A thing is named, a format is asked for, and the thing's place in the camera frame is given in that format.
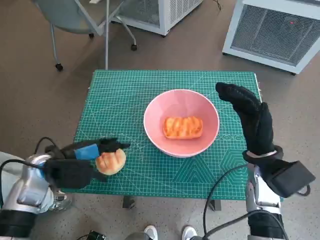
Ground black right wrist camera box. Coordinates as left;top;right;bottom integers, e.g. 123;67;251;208
269;161;316;198

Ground long orange striped toy bread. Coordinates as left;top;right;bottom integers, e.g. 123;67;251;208
162;116;204;140

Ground grey office chair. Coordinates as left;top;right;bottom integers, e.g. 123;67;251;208
31;0;138;71

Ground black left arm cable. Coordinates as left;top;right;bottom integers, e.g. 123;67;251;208
0;159;35;176
33;136;62;157

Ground small black device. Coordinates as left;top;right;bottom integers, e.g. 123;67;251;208
87;230;106;240

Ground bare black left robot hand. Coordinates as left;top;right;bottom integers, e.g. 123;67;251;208
59;137;131;183

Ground white shoe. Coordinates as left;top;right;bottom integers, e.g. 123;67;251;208
181;224;197;240
143;224;158;240

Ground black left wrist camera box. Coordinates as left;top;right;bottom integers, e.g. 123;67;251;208
44;159;95;190

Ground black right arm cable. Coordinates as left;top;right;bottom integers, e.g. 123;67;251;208
202;164;248;240

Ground white mesh cabinet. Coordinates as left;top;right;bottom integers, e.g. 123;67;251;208
221;0;320;76
111;0;205;37

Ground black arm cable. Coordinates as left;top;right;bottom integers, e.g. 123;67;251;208
0;159;35;176
33;136;62;157
202;164;248;240

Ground green cutting mat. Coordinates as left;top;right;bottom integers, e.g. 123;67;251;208
60;69;261;201

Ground thin metal pole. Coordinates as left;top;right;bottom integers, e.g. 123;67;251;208
104;0;111;71

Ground black table leg bracket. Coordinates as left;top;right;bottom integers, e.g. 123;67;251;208
122;196;136;209
207;199;222;213

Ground round toy bread bun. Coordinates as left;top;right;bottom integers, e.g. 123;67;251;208
95;148;127;176

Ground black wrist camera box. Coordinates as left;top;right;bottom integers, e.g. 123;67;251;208
269;161;316;198
44;159;95;190

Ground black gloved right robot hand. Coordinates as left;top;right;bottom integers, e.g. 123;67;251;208
215;81;275;156

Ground pink bowl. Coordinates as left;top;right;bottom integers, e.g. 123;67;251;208
143;89;221;158

